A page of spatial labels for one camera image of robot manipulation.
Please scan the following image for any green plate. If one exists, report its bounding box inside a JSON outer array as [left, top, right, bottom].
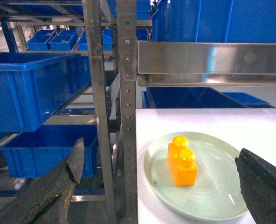
[[144, 132, 248, 222]]

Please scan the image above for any large blue bin on shelf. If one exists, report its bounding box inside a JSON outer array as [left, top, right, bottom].
[[152, 0, 276, 43]]

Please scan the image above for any steel shelf rack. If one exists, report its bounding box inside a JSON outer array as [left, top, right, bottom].
[[0, 0, 276, 224]]

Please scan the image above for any large blue bin upper left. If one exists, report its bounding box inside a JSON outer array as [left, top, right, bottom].
[[0, 52, 91, 133]]

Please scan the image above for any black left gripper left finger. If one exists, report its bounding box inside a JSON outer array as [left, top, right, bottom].
[[0, 138, 84, 224]]

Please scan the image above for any large blue bin lower left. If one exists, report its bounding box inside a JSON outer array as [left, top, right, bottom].
[[1, 125, 98, 178]]

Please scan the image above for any yellow toy block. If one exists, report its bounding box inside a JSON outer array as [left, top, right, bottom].
[[167, 135, 198, 187]]

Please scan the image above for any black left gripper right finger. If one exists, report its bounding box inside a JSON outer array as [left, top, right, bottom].
[[235, 148, 276, 224]]

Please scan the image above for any blue bin behind table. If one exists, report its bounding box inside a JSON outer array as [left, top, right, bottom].
[[141, 87, 247, 109], [223, 92, 276, 108]]

